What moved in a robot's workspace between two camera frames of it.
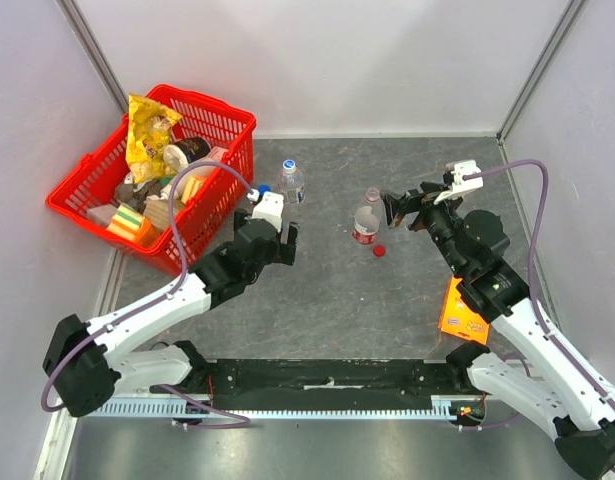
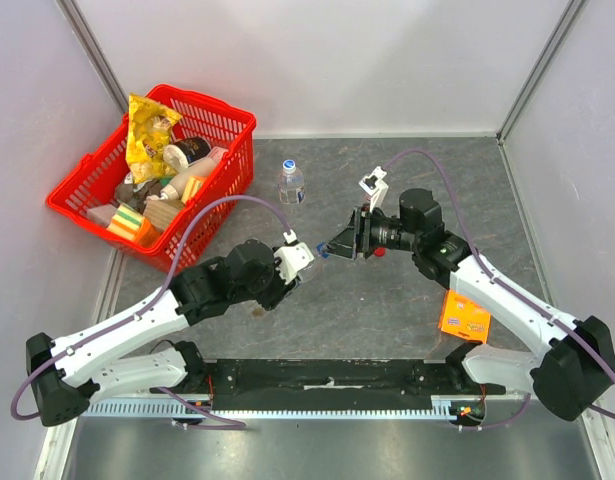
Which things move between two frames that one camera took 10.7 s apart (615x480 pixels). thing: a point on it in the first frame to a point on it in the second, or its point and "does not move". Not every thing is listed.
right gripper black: (418, 209) to (360, 234)
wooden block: (157, 210) does not move
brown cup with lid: (186, 151) does not move
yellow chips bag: (149, 128) does not move
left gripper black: (284, 253) to (270, 301)
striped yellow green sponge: (126, 222) does not move
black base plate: (321, 378) does not move
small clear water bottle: (290, 182) does not move
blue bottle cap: (264, 188) to (319, 247)
